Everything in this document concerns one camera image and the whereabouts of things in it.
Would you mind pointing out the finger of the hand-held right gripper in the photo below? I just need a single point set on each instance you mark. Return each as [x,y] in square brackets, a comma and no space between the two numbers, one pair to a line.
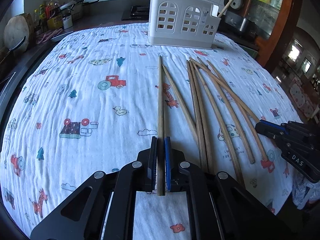
[266,130]
[272,125]

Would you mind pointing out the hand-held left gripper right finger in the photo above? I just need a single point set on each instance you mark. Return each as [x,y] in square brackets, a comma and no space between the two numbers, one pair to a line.
[168,163]

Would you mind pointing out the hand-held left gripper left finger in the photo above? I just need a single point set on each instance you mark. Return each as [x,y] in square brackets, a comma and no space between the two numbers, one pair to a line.
[153,165]

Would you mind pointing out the tan bamboo chopstick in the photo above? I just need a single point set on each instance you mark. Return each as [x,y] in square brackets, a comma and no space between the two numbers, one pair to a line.
[250,113]
[160,105]
[231,1]

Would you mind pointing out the row of bamboo chopsticks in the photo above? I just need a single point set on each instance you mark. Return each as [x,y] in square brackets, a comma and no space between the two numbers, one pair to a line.
[201,135]

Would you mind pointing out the white plastic utensil holder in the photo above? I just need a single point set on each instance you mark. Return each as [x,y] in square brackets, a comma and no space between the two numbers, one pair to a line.
[180,40]

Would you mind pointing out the patterned floor mat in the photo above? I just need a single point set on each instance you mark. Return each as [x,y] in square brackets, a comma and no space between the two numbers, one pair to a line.
[298,100]

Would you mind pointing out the white printed cloth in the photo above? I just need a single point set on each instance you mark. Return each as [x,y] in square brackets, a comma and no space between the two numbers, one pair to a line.
[87,105]

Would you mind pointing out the black rice cooker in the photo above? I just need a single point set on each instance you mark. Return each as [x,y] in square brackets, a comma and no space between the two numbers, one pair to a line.
[240,23]

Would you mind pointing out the wooden glass cabinet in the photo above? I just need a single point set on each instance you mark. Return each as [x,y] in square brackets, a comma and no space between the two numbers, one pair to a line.
[277,17]

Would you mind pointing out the black induction cooktop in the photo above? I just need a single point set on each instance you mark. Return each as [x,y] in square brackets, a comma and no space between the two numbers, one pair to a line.
[135,13]

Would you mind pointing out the white jar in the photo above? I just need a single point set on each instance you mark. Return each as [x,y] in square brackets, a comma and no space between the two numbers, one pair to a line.
[67,23]

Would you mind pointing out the pink mesh cloth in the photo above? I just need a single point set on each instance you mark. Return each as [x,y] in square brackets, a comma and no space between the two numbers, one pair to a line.
[46,36]

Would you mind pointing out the metal pot with lid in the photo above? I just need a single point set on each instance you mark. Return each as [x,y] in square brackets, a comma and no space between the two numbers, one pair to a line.
[75,7]

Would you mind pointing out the yellow-capped bottle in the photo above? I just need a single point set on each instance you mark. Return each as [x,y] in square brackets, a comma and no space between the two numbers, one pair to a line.
[37,22]

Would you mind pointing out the green condiment bottle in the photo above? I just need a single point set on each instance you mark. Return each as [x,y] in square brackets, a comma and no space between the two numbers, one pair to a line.
[43,17]

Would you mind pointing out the round wooden cutting board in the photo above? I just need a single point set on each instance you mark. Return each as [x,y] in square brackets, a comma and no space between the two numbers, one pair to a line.
[16,32]

